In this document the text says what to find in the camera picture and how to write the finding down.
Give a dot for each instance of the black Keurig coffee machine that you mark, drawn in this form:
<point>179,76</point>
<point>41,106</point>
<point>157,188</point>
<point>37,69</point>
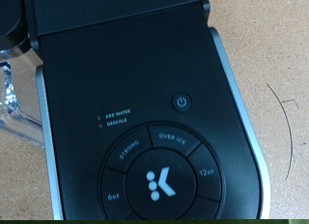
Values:
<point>128,72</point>

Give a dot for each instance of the clear Keurig water reservoir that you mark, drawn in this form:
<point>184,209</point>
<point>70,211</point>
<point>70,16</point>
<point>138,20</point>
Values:
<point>19,121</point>

